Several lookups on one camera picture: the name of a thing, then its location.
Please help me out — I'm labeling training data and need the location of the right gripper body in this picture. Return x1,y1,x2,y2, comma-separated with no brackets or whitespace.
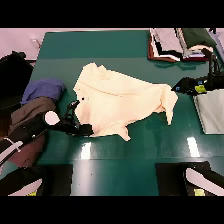
170,76,210,97

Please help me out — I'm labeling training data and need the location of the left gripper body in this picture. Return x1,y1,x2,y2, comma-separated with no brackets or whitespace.
61,120,95,138

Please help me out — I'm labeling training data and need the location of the black garment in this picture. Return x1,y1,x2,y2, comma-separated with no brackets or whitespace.
0,50,35,114

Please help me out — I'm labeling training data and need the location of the grey folded garment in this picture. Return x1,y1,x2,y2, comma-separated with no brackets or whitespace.
150,27,185,57

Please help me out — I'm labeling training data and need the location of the dark green folded garment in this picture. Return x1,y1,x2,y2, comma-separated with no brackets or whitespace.
180,27,218,50

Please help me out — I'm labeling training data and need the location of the blue garment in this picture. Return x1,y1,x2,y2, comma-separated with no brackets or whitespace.
20,77,67,106

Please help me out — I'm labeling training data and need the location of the light grey garment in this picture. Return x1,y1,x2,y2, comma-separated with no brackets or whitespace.
193,88,224,135

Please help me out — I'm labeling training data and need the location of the cream shirt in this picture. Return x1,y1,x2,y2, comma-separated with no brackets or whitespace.
72,62,180,142

